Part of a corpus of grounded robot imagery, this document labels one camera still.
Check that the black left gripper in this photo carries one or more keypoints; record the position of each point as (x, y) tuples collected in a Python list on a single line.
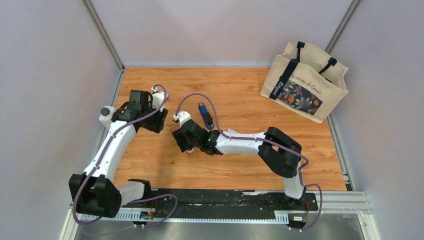
[(158, 125)]

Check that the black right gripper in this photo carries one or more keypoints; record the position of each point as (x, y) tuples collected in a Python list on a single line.
[(181, 142)]

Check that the blue stapler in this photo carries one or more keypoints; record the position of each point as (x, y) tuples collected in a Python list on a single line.
[(206, 116)]

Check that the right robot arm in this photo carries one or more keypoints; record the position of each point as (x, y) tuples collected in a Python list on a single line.
[(278, 151)]

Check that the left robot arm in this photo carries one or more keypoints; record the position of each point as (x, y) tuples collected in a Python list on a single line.
[(93, 191)]

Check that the white red staple box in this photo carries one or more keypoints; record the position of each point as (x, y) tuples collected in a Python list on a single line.
[(231, 132)]

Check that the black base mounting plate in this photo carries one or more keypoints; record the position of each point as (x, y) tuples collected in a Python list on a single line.
[(225, 204)]

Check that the canvas floral tote bag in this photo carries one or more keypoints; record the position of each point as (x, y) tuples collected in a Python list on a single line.
[(306, 80)]

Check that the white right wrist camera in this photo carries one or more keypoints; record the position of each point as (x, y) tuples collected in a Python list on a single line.
[(181, 117)]

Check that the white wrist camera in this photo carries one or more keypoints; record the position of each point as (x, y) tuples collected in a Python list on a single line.
[(159, 97), (181, 117)]

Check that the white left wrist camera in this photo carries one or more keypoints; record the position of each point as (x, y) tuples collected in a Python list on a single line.
[(159, 97)]

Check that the aluminium frame rail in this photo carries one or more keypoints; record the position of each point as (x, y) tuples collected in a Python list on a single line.
[(329, 202)]

